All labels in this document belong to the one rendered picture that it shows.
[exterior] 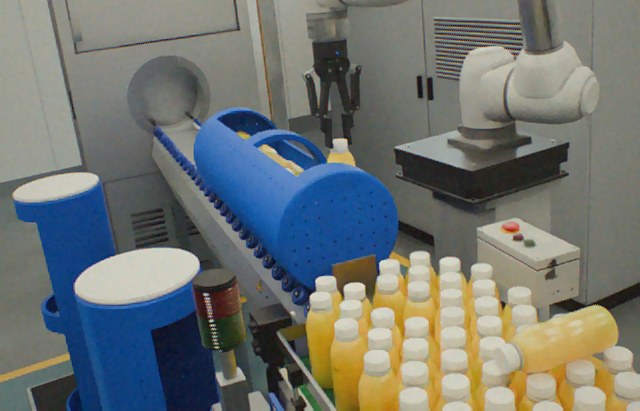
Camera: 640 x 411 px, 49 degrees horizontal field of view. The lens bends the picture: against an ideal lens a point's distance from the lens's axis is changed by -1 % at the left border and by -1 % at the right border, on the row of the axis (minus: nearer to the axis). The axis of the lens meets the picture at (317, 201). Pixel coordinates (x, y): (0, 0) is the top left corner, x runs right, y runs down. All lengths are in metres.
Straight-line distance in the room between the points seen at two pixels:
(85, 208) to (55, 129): 4.10
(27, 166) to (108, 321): 5.00
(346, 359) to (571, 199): 2.16
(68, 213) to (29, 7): 4.13
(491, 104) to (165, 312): 1.05
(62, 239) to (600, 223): 2.19
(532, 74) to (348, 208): 0.66
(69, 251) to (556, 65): 1.58
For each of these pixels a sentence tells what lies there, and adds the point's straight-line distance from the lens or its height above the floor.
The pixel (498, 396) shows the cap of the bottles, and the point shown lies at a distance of 1.02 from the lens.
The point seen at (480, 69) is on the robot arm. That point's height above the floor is 1.32.
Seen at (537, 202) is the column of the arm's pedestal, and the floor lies 0.93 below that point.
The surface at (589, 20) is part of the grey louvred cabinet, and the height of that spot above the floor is 1.33.
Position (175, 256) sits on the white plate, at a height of 1.04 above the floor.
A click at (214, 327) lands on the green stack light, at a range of 0.99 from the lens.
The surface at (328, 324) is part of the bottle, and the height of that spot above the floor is 1.03.
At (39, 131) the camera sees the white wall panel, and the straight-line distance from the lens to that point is 6.47.
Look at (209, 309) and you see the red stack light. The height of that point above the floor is 1.23.
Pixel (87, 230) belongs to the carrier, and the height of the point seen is 0.90.
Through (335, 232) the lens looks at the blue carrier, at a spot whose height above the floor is 1.10.
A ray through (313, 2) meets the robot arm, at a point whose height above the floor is 1.57.
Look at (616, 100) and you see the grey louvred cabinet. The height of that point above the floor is 0.98.
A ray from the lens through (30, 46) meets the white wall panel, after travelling 6.39.
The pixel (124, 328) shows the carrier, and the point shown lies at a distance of 1.55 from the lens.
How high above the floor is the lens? 1.66
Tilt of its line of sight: 19 degrees down
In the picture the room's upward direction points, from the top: 6 degrees counter-clockwise
